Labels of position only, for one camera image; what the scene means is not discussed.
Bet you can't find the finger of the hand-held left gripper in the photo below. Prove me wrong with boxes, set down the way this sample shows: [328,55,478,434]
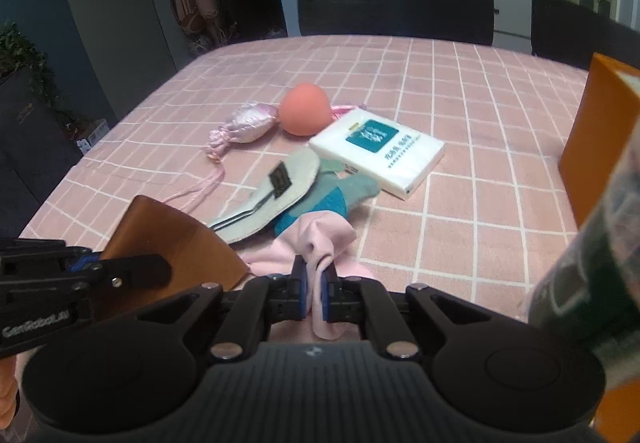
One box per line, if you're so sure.
[0,237,103,274]
[84,253,173,292]

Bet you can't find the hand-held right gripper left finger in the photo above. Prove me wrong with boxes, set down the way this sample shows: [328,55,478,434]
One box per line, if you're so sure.
[135,256,308,365]

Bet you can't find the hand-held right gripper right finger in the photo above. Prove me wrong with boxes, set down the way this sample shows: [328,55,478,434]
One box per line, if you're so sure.
[321,265,506,364]

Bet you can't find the brown round pad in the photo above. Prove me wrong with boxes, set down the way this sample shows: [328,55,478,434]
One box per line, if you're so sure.
[92,196,253,321]

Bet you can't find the pink soft cloth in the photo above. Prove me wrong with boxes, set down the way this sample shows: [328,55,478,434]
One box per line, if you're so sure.
[240,214,381,341]

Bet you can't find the teal sock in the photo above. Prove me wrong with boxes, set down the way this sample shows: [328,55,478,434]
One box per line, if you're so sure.
[272,158,382,234]

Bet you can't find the grey shoe insole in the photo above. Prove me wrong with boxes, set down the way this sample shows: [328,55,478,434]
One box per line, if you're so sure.
[206,148,322,245]

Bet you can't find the white tissue packet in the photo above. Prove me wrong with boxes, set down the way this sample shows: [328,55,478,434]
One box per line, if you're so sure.
[308,110,446,201]

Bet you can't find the pink satin drawstring pouch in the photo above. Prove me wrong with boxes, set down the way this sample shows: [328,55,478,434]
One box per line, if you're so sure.
[167,103,278,214]

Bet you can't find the peach sponge ball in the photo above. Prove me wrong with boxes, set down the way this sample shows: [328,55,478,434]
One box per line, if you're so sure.
[278,83,332,137]

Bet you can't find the orange cardboard box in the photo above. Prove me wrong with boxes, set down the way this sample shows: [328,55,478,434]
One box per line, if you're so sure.
[558,52,640,443]

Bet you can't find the person's left hand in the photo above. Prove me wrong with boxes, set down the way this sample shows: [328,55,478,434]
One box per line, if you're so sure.
[0,357,21,430]

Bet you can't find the dark plant cabinet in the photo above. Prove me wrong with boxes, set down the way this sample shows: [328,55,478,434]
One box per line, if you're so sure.
[0,68,83,239]

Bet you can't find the white printed floor box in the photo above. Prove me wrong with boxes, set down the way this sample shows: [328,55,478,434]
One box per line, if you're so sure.
[75,118,111,154]

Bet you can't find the pink checked tablecloth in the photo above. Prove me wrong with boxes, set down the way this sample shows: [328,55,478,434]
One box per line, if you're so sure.
[15,34,596,424]

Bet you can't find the pink satin ribbon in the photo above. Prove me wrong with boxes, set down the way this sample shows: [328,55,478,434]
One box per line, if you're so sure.
[330,104,369,121]

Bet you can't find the green potted plant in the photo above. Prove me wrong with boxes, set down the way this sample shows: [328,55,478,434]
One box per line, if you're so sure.
[0,20,66,124]

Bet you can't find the hanging pink bags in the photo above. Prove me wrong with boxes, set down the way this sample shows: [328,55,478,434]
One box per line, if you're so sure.
[170,0,236,49]

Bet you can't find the clear plastic water bottle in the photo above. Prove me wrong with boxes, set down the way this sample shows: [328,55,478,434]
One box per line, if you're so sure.
[525,148,640,394]

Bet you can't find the black chair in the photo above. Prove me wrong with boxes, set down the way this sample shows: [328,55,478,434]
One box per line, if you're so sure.
[297,0,495,46]
[531,0,640,71]

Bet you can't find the white vanity cabinet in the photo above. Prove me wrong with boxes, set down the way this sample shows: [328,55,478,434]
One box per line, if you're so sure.
[425,0,533,55]

